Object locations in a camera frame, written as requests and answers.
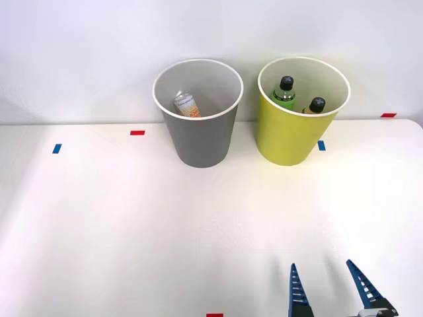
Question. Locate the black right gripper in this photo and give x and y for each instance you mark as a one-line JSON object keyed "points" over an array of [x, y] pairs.
{"points": [[371, 312]]}

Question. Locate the orange and white drink can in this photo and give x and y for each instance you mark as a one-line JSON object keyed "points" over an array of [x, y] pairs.
{"points": [[187, 106]]}

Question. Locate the yellow-green plastic waste bin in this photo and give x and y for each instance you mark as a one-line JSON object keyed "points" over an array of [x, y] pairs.
{"points": [[294, 132]]}

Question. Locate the yellow bottle with black cap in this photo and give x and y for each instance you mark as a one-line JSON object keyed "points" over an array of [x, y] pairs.
{"points": [[315, 106]]}

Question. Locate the green bottle with black cap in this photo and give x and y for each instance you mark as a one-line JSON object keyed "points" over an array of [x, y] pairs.
{"points": [[284, 94]]}

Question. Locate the grey plastic waste bin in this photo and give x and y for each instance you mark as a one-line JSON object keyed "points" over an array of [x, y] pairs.
{"points": [[198, 115]]}

